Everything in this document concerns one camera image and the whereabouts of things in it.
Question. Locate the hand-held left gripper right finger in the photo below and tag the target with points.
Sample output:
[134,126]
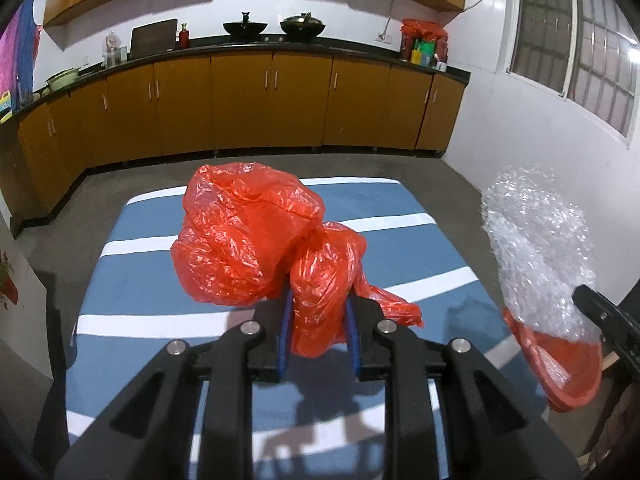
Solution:
[355,345]

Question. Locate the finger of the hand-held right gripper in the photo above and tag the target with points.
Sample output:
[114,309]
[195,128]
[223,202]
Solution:
[597,310]

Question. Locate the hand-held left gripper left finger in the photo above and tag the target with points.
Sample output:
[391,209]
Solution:
[285,345]

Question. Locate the long red plastic bag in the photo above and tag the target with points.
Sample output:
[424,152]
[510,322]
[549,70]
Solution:
[575,365]

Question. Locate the clear bubble wrap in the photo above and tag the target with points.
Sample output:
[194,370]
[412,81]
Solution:
[540,245]

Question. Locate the large red plastic bag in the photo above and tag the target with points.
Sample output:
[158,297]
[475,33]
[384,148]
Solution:
[240,230]

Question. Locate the blue white striped tablecloth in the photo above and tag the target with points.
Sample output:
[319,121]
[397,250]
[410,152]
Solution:
[150,280]

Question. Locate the wooden lower kitchen cabinets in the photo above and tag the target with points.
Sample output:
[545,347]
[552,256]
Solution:
[240,105]

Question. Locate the barred window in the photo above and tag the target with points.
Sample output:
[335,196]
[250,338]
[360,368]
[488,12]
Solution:
[575,45]

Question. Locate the flower picture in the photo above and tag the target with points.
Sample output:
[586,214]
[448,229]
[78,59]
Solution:
[7,280]

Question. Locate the black kitchen countertop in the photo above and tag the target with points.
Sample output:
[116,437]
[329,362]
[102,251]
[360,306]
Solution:
[300,47]

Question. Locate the red bag of groceries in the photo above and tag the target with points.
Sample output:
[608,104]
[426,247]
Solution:
[422,35]

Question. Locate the black wok with lid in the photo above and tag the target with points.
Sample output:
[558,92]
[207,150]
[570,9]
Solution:
[245,27]
[302,27]

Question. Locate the red bottle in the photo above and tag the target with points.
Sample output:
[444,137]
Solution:
[184,38]

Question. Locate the brown board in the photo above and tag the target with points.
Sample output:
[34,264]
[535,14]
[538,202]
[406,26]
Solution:
[154,37]

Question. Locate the clear bag with jar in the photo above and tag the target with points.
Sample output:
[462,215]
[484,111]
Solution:
[114,52]

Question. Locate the green basin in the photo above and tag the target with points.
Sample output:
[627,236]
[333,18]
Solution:
[62,80]

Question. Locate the pink curtain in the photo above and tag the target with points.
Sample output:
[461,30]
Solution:
[17,50]

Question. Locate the white wall socket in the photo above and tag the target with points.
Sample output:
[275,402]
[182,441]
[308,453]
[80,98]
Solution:
[385,38]

